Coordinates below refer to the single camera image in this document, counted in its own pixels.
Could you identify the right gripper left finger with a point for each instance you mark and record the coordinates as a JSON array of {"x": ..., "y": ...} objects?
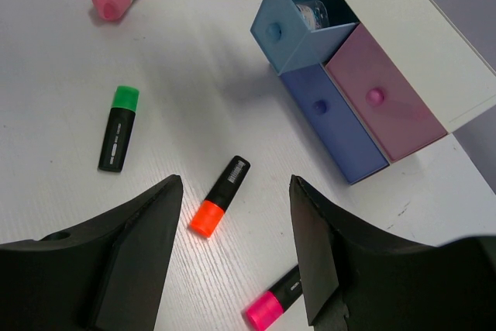
[{"x": 106, "y": 273}]

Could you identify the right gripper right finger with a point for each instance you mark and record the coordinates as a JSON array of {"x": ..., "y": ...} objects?
[{"x": 356, "y": 276}]

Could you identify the clear paper clip jar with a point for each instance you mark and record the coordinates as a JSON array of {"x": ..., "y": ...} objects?
[{"x": 314, "y": 14}]

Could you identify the light blue drawer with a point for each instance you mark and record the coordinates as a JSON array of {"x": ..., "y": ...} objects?
[{"x": 289, "y": 44}]

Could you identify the pink highlighter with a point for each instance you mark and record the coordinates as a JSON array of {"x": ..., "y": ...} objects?
[{"x": 275, "y": 301}]

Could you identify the orange highlighter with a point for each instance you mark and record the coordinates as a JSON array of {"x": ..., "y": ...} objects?
[{"x": 219, "y": 198}]

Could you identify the purple blue drawer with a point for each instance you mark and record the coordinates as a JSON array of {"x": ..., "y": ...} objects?
[{"x": 341, "y": 132}]

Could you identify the white drawer cabinet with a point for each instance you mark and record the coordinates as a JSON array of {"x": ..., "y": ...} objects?
[{"x": 445, "y": 70}]

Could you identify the green highlighter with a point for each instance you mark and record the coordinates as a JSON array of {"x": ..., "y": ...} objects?
[{"x": 118, "y": 129}]

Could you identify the pink drawer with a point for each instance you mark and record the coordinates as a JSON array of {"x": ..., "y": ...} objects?
[{"x": 392, "y": 111}]

